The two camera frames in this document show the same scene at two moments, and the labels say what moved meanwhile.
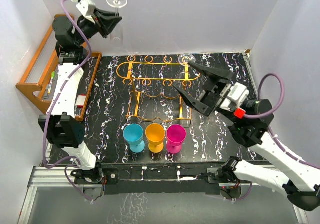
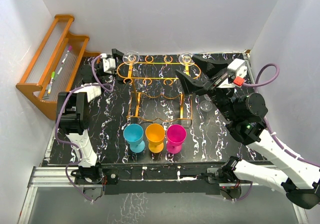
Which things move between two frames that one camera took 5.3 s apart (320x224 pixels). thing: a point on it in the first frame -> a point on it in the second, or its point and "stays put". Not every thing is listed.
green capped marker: x=53 y=74 stays put
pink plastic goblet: x=176 y=134 stays put
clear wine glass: x=117 y=0 -> x=131 y=57
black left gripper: x=107 y=21 -> x=116 y=55
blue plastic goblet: x=133 y=134 stays put
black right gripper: x=212 y=89 -> x=212 y=68
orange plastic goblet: x=155 y=133 stays put
